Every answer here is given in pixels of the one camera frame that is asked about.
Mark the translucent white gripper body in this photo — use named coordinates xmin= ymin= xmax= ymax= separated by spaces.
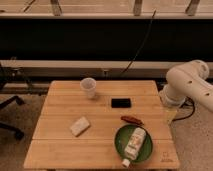
xmin=159 ymin=91 xmax=180 ymax=124

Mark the black rectangular eraser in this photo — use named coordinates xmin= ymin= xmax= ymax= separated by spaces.
xmin=111 ymin=98 xmax=131 ymax=108

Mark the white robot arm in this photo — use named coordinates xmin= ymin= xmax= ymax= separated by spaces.
xmin=159 ymin=60 xmax=213 ymax=124

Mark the red chili pepper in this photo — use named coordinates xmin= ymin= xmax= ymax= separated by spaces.
xmin=121 ymin=116 xmax=143 ymax=125

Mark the white lotion bottle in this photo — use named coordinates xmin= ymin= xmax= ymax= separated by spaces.
xmin=122 ymin=128 xmax=146 ymax=167

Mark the green round plate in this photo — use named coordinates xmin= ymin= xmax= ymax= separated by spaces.
xmin=114 ymin=124 xmax=153 ymax=163

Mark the beige sponge block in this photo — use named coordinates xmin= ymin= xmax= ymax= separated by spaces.
xmin=70 ymin=117 xmax=90 ymax=137

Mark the black office chair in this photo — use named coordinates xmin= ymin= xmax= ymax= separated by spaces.
xmin=0 ymin=64 xmax=25 ymax=140

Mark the black floor cable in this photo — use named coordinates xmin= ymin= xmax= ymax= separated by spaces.
xmin=172 ymin=98 xmax=196 ymax=122

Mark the black hanging cable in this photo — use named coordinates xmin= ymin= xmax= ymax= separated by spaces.
xmin=120 ymin=9 xmax=157 ymax=75

